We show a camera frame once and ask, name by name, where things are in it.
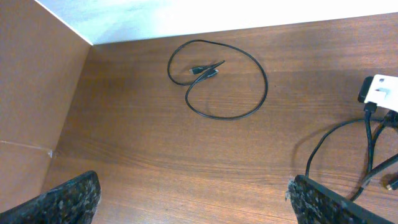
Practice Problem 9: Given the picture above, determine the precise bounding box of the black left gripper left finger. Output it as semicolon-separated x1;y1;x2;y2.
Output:
1;170;101;224

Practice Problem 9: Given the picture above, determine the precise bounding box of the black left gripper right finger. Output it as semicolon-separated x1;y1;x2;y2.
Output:
286;175;390;224

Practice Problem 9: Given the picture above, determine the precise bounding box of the black micro USB cable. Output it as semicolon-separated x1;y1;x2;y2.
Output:
305;116;398;202

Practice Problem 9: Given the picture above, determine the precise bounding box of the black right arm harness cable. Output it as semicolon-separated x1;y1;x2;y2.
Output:
362;102;398;175

